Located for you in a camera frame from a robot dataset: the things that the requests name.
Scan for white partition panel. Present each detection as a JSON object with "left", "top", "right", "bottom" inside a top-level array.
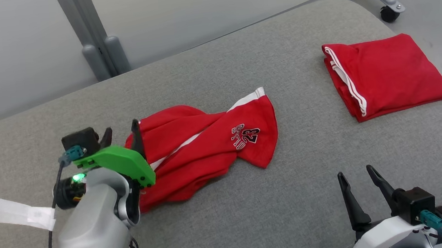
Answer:
[
  {"left": 89, "top": 0, "right": 377, "bottom": 74},
  {"left": 0, "top": 0, "right": 102, "bottom": 131}
]

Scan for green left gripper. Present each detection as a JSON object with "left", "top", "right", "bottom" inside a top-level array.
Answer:
[{"left": 69, "top": 117, "right": 157, "bottom": 195}]

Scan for grey partition post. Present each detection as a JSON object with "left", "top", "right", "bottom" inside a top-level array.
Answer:
[
  {"left": 70, "top": 0, "right": 133, "bottom": 79},
  {"left": 55, "top": 0, "right": 112, "bottom": 85}
]

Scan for red shorts with white trim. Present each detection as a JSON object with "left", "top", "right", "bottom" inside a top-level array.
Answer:
[{"left": 120, "top": 86, "right": 286, "bottom": 214}]

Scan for white cable label tag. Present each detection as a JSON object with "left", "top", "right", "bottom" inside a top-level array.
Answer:
[{"left": 0, "top": 192, "right": 58, "bottom": 237}]

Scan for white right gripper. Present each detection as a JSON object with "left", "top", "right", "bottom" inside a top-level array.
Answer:
[{"left": 336, "top": 160, "right": 428, "bottom": 248}]

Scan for black caster wheel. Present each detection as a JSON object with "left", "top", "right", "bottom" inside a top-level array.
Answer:
[{"left": 379, "top": 4, "right": 400, "bottom": 24}]

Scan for red white jersey shirt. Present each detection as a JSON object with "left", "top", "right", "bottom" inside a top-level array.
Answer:
[{"left": 321, "top": 29, "right": 442, "bottom": 126}]

